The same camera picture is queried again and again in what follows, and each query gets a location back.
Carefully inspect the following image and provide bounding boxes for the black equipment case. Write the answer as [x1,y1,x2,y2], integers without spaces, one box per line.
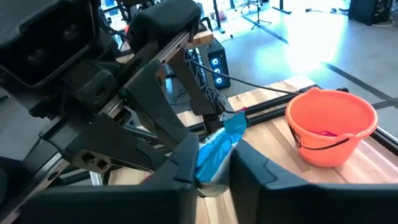
[348,0,393,26]

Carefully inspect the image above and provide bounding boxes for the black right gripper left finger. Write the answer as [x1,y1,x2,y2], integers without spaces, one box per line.
[21,133,200,224]

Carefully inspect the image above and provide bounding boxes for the wooden background robot table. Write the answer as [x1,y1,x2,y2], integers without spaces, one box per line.
[116,26,215,65]

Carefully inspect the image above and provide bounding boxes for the black tripod stand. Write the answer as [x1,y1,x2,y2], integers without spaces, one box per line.
[250,0,273,30]

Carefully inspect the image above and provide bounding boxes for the black floor stand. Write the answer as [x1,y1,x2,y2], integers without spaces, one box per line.
[212,0,226,34]
[272,0,293,15]

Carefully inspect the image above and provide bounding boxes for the orange pumpkin face bucket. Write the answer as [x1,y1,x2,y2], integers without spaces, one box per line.
[285,86,379,169]

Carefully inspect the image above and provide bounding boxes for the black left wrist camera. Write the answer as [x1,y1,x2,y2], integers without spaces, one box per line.
[0,0,100,90]

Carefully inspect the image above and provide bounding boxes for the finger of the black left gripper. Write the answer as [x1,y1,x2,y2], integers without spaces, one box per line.
[123,58,200,156]
[40,113,170,175]

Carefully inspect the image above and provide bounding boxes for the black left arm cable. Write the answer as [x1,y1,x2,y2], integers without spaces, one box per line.
[188,58,301,96]

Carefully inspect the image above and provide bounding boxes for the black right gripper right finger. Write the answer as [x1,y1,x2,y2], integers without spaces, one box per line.
[229,139,398,224]

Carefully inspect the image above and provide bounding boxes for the white blue Hershey's candy bar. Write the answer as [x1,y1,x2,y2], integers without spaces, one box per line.
[194,111,249,198]

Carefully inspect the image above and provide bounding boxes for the black computer tower blue fans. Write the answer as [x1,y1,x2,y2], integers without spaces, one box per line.
[205,37,231,90]

